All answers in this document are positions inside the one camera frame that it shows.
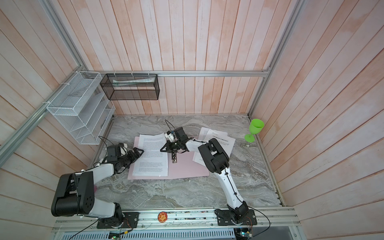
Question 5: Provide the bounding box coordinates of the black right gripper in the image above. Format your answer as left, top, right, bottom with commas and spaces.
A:
160, 140, 182, 153

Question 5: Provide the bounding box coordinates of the printed English paper sheet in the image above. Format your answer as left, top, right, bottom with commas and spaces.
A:
132, 134, 168, 177

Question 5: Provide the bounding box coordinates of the pink file folder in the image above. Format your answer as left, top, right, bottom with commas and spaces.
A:
128, 136, 210, 180

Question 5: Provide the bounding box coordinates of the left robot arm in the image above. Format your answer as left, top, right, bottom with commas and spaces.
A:
51, 143, 145, 219

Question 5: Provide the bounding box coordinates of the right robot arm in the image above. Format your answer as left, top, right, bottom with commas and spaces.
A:
160, 127, 249, 225

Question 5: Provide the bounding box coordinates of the metal folder clip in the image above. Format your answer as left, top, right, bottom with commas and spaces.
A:
172, 153, 177, 164

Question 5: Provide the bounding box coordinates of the underlying white paper sheet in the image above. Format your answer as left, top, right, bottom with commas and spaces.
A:
198, 127, 228, 141

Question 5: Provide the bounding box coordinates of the Chinese titled paper sheet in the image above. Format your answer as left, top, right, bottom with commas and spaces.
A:
187, 134, 236, 166

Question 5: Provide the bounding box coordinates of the orange round sticker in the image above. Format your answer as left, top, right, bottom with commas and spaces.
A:
158, 212, 168, 223

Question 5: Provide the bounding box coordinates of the black mesh basket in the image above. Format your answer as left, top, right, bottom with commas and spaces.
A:
101, 74, 160, 101

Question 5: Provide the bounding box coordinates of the paper in black basket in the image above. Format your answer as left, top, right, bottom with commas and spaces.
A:
112, 78, 155, 87

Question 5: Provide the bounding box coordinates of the green plastic goblet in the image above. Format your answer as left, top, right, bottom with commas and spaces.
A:
245, 119, 265, 143

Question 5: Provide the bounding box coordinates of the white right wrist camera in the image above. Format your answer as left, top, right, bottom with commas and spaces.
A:
165, 131, 177, 143

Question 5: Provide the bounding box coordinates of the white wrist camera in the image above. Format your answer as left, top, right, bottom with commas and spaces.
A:
165, 131, 177, 143
118, 143, 128, 156

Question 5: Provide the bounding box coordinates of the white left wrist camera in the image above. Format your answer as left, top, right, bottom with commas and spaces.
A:
118, 143, 128, 156

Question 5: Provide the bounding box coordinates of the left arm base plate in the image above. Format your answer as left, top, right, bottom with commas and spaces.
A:
97, 212, 140, 229

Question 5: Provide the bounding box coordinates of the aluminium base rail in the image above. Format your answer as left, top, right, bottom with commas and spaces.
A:
50, 206, 301, 233

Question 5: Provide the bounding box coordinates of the white wire mesh shelf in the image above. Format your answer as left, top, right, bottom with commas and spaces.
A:
47, 72, 115, 145

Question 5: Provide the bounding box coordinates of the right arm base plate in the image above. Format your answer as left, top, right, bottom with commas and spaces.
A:
214, 209, 258, 226

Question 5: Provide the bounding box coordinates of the aluminium frame bar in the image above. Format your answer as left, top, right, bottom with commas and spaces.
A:
97, 70, 269, 78

